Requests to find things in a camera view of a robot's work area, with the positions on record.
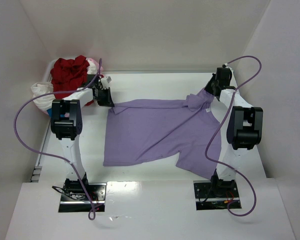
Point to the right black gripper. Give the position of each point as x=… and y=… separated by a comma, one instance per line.
x=215, y=85

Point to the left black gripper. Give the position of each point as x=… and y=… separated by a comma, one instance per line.
x=102, y=94

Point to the purple t-shirt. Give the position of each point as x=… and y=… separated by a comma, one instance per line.
x=145, y=130

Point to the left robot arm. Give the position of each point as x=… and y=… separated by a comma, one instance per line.
x=67, y=125

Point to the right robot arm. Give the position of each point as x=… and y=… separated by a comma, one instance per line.
x=244, y=130

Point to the pink t-shirt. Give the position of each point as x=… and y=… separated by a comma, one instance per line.
x=93, y=67

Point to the red t-shirt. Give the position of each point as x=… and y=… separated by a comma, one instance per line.
x=69, y=74

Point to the blue t-shirt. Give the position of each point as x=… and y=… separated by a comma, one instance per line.
x=58, y=116

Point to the white laundry basket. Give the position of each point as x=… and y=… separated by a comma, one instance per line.
x=47, y=77

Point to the white t-shirt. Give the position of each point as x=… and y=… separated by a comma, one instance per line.
x=45, y=102

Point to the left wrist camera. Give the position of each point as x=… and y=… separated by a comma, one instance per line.
x=106, y=80

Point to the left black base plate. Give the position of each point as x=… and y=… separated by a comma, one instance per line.
x=74, y=200

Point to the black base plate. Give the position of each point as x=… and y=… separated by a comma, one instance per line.
x=209, y=197
x=74, y=200

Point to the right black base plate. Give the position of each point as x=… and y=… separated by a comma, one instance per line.
x=209, y=197

